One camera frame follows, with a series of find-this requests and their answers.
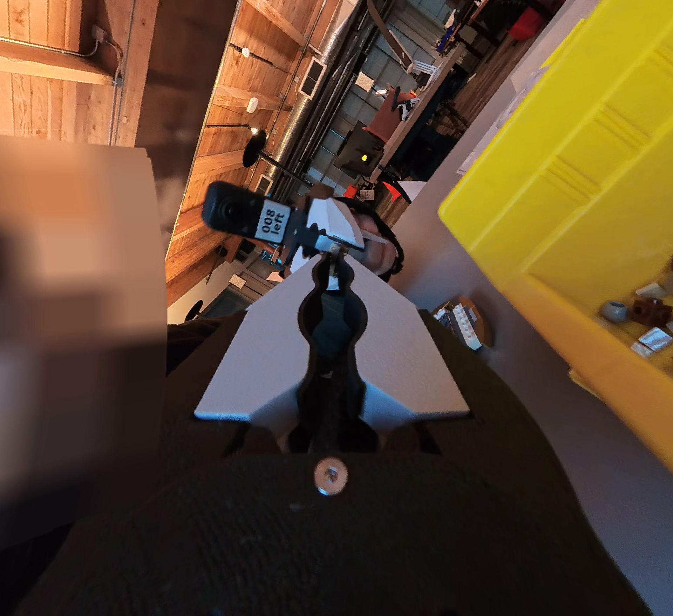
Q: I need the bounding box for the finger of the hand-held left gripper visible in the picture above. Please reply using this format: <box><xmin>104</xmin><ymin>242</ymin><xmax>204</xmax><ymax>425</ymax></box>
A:
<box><xmin>288</xmin><ymin>247</ymin><xmax>338</xmax><ymax>275</ymax></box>
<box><xmin>306</xmin><ymin>197</ymin><xmax>367</xmax><ymax>253</ymax></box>

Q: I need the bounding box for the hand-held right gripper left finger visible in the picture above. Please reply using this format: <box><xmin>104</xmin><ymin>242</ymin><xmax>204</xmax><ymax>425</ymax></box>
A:
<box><xmin>195</xmin><ymin>254</ymin><xmax>324</xmax><ymax>451</ymax></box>

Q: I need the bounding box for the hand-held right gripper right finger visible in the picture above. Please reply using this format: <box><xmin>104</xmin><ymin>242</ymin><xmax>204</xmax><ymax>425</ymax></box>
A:
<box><xmin>339</xmin><ymin>256</ymin><xmax>470</xmax><ymax>448</ymax></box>

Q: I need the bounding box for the small white toy piece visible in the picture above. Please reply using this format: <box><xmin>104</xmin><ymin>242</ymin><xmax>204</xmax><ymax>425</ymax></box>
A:
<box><xmin>325</xmin><ymin>247</ymin><xmax>344</xmax><ymax>292</ymax></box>

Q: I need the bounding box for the round toy pot build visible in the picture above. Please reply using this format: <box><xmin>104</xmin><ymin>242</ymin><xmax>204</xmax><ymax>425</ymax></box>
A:
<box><xmin>432</xmin><ymin>296</ymin><xmax>493</xmax><ymax>351</ymax></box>

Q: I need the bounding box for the yellow plastic bin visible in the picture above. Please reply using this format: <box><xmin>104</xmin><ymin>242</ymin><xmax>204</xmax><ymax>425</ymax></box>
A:
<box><xmin>438</xmin><ymin>0</ymin><xmax>673</xmax><ymax>469</ymax></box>

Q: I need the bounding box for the pile of toy bricks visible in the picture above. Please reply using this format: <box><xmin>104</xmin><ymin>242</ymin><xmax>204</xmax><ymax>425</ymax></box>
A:
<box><xmin>599</xmin><ymin>258</ymin><xmax>673</xmax><ymax>360</ymax></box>

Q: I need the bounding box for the grey desk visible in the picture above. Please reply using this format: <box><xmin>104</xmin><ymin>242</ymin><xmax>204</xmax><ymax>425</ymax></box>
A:
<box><xmin>392</xmin><ymin>0</ymin><xmax>673</xmax><ymax>616</ymax></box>

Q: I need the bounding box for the person's left hand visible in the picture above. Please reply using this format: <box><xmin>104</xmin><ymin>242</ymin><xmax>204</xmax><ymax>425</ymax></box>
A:
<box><xmin>356</xmin><ymin>215</ymin><xmax>399</xmax><ymax>276</ymax></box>

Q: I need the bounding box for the black pendant lamp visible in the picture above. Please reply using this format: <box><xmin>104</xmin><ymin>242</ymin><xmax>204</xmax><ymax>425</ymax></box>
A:
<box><xmin>242</xmin><ymin>129</ymin><xmax>270</xmax><ymax>170</ymax></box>

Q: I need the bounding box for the long grey work table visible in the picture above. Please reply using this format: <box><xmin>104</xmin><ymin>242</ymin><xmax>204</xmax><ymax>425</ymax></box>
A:
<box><xmin>368</xmin><ymin>43</ymin><xmax>469</xmax><ymax>180</ymax></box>

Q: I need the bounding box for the silver ventilation duct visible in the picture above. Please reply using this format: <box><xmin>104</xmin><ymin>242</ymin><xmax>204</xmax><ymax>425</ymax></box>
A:
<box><xmin>260</xmin><ymin>0</ymin><xmax>387</xmax><ymax>201</ymax></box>

